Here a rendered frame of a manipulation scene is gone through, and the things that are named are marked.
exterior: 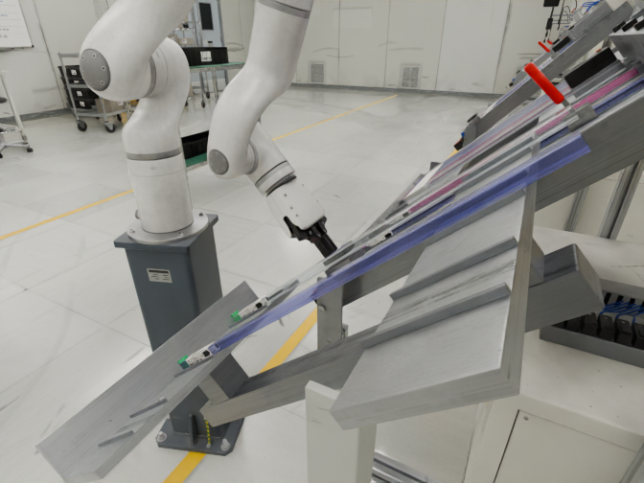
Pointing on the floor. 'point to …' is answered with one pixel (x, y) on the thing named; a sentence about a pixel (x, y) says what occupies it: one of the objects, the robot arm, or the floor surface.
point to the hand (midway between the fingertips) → (326, 245)
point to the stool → (11, 142)
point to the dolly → (83, 99)
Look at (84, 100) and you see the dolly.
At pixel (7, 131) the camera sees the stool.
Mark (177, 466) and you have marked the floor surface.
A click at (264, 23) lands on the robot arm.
